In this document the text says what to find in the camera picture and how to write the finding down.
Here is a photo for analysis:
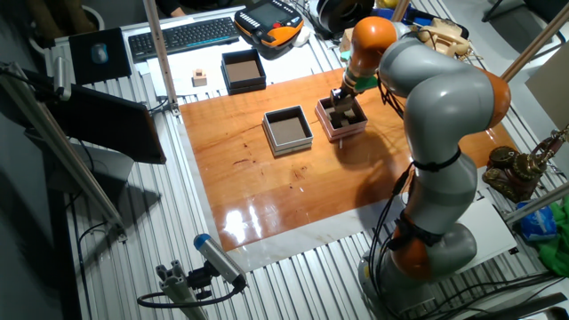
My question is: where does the black flat monitor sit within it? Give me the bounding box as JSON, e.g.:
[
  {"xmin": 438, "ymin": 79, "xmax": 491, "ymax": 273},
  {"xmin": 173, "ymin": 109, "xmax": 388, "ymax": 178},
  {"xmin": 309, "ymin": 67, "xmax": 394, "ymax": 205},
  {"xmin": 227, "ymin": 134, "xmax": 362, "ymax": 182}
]
[{"xmin": 44, "ymin": 84, "xmax": 168, "ymax": 165}]

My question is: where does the white rounded object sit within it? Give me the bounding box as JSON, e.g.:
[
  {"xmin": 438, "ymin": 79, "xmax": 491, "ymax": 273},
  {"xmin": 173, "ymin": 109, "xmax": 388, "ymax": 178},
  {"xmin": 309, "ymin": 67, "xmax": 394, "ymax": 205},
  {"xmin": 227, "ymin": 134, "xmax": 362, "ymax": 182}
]
[{"xmin": 291, "ymin": 25, "xmax": 312, "ymax": 48}]

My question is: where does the beige vintage telephone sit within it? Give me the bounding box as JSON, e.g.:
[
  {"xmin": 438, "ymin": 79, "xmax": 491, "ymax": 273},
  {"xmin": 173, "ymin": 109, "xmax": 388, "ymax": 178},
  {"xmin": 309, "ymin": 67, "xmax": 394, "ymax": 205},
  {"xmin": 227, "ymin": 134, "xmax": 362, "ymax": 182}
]
[{"xmin": 415, "ymin": 17, "xmax": 484, "ymax": 61}]

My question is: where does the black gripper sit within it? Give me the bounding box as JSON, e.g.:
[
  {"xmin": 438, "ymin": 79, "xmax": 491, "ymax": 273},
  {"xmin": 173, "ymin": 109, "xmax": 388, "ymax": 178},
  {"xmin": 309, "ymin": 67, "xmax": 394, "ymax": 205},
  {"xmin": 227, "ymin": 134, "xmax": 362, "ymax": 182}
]
[{"xmin": 330, "ymin": 83, "xmax": 360, "ymax": 125}]

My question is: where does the silver camera blue cap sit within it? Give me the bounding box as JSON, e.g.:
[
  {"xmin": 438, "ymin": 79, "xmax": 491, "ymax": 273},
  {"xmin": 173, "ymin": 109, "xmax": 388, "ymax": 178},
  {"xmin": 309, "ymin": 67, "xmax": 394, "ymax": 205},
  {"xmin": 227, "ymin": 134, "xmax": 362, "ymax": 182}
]
[{"xmin": 193, "ymin": 233, "xmax": 248, "ymax": 290}]

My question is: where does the blue computer mouse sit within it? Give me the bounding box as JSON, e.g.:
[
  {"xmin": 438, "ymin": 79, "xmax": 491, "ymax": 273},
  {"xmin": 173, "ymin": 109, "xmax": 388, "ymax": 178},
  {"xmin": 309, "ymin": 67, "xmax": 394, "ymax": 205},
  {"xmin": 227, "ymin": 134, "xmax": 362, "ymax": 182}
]
[{"xmin": 91, "ymin": 42, "xmax": 109, "ymax": 65}]

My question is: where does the black mouse pad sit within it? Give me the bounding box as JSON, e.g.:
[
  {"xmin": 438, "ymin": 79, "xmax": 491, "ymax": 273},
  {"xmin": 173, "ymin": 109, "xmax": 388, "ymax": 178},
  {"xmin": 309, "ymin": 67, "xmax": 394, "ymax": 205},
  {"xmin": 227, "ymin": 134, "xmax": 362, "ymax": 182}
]
[{"xmin": 68, "ymin": 27, "xmax": 133, "ymax": 86}]

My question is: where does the black round spool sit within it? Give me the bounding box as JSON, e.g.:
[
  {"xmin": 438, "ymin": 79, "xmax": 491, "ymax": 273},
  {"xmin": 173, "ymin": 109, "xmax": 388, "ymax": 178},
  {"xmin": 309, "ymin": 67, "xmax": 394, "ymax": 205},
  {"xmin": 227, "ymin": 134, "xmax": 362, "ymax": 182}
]
[{"xmin": 316, "ymin": 0, "xmax": 376, "ymax": 39}]

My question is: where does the white paper sheet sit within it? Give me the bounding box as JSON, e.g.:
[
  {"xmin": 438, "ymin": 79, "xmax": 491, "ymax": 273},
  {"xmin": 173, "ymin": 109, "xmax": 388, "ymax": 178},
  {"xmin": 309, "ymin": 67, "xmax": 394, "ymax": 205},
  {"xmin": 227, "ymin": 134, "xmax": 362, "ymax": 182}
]
[{"xmin": 146, "ymin": 37, "xmax": 343, "ymax": 97}]

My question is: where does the blue black bag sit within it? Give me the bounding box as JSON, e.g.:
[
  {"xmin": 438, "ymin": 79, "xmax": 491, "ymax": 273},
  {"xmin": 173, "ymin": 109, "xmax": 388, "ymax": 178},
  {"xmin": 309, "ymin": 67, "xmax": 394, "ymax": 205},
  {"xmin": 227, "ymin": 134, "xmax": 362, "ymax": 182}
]
[{"xmin": 368, "ymin": 6, "xmax": 470, "ymax": 40}]

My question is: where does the orange black teach pendant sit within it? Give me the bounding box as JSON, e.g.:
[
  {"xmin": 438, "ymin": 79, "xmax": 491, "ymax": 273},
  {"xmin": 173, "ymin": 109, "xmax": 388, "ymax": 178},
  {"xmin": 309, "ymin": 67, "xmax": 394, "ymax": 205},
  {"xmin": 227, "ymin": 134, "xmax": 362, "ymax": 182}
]
[{"xmin": 234, "ymin": 0, "xmax": 306, "ymax": 50}]

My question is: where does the aluminium frame strut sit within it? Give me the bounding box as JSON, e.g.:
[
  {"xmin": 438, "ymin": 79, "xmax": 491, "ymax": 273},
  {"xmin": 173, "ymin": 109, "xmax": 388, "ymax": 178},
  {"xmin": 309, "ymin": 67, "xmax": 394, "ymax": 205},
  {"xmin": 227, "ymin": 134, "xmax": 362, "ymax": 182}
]
[
  {"xmin": 141, "ymin": 0, "xmax": 181, "ymax": 116},
  {"xmin": 390, "ymin": 0, "xmax": 410, "ymax": 22},
  {"xmin": 0, "ymin": 61, "xmax": 128, "ymax": 244},
  {"xmin": 504, "ymin": 181, "xmax": 569, "ymax": 226},
  {"xmin": 501, "ymin": 2, "xmax": 569, "ymax": 84}
]

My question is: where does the beige cardboard panel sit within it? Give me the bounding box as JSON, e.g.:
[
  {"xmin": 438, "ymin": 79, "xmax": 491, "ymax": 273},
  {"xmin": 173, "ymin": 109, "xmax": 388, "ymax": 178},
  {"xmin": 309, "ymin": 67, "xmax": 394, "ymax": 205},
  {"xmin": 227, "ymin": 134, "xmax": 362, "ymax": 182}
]
[{"xmin": 525, "ymin": 42, "xmax": 569, "ymax": 132}]

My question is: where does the black camera clamp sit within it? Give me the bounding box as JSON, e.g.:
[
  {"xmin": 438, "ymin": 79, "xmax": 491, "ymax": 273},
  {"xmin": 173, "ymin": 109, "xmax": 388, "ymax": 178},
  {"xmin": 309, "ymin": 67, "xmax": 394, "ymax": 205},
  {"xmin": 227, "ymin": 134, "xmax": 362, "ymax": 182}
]
[{"xmin": 186, "ymin": 261, "xmax": 215, "ymax": 301}]

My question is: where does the pink gift box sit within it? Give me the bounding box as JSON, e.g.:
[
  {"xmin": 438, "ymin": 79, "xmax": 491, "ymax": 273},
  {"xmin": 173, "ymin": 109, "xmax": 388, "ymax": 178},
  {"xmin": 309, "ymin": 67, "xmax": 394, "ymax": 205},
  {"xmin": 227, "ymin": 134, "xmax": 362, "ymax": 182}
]
[{"xmin": 314, "ymin": 95, "xmax": 369, "ymax": 149}]

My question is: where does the black keyboard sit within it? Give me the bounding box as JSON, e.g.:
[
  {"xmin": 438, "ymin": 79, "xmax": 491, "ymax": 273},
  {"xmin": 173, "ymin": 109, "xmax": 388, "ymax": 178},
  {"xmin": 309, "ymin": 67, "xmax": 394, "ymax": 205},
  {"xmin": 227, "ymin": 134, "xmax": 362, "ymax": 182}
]
[{"xmin": 127, "ymin": 16, "xmax": 241, "ymax": 64}]

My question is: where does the round bin brown inside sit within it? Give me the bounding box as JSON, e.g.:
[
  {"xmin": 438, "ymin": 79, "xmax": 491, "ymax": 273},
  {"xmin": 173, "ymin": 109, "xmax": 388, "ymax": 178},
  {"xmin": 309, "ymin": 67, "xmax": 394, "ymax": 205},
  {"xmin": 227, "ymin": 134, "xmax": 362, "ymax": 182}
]
[{"xmin": 24, "ymin": 0, "xmax": 107, "ymax": 54}]

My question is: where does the small silver camera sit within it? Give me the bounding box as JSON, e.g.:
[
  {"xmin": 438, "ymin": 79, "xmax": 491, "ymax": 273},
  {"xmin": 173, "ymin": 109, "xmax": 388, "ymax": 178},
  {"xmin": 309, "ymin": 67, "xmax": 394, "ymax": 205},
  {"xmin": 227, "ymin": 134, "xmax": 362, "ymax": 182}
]
[{"xmin": 52, "ymin": 55, "xmax": 72, "ymax": 101}]

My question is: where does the black gift box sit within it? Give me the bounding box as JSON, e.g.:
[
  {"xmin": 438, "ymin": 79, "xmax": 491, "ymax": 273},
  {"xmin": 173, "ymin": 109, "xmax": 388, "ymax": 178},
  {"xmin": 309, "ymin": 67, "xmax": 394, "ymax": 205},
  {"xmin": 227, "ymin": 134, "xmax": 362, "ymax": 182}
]
[{"xmin": 220, "ymin": 47, "xmax": 268, "ymax": 96}]

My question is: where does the grey flat stand base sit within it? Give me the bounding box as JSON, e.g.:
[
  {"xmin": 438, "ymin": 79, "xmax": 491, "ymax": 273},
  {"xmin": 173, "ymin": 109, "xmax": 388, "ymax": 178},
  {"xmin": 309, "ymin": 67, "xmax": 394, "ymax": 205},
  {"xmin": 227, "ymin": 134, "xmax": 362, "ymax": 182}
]
[{"xmin": 46, "ymin": 144, "xmax": 134, "ymax": 196}]

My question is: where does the white flat panel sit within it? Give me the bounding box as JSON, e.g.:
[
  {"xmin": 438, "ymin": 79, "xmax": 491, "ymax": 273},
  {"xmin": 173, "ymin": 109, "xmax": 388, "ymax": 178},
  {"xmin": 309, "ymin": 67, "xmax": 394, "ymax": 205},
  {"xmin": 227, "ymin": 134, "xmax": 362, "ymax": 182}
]
[{"xmin": 457, "ymin": 197, "xmax": 519, "ymax": 273}]

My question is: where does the black camera cable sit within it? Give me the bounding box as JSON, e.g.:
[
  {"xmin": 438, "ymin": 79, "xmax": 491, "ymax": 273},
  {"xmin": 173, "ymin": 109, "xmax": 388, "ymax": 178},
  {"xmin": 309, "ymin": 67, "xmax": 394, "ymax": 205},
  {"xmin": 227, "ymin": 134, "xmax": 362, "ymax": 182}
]
[{"xmin": 136, "ymin": 284, "xmax": 244, "ymax": 309}]

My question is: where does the dark sleeved forearm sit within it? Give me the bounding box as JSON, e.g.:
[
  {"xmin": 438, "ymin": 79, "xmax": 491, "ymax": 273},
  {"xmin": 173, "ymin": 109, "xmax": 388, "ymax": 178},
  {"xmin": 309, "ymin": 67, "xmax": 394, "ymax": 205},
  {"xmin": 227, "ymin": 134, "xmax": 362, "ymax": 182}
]
[{"xmin": 155, "ymin": 0, "xmax": 232, "ymax": 14}]

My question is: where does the short aluminium profile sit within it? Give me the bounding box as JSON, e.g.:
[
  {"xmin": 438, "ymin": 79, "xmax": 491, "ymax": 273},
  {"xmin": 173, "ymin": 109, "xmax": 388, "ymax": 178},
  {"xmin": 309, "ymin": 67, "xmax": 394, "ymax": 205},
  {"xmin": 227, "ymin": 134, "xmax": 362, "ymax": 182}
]
[{"xmin": 155, "ymin": 260, "xmax": 210, "ymax": 320}]

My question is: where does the blue plastic bag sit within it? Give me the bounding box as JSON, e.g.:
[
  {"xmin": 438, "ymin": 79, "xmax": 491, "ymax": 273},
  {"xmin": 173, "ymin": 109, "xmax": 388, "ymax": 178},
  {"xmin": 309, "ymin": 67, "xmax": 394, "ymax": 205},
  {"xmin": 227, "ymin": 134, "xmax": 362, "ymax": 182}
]
[{"xmin": 515, "ymin": 200, "xmax": 557, "ymax": 243}]

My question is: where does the black office chair base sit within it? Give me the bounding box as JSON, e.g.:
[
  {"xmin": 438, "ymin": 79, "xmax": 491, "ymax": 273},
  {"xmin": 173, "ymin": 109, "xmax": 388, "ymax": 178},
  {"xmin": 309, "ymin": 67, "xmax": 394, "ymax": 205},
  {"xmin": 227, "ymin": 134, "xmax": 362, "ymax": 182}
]
[{"xmin": 482, "ymin": 0, "xmax": 569, "ymax": 23}]

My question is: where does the antique brass telephone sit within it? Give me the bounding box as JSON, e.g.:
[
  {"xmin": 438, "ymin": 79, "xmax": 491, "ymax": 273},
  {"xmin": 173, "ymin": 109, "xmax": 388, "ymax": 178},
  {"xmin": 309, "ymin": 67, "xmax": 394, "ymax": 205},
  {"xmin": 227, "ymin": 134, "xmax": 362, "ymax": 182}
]
[{"xmin": 482, "ymin": 126, "xmax": 569, "ymax": 204}]

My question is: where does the teal edged gift box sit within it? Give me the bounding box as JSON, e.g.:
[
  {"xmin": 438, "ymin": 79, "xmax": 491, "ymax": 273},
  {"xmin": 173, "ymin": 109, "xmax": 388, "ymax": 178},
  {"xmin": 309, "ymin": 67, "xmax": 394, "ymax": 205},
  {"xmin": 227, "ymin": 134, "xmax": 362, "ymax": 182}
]
[{"xmin": 260, "ymin": 104, "xmax": 315, "ymax": 157}]

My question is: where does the green cloth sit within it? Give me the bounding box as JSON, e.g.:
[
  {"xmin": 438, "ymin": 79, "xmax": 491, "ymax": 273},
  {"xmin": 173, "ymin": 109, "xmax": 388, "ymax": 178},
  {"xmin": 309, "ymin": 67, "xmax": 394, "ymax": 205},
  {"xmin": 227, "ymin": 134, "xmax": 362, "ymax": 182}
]
[{"xmin": 535, "ymin": 202, "xmax": 569, "ymax": 277}]

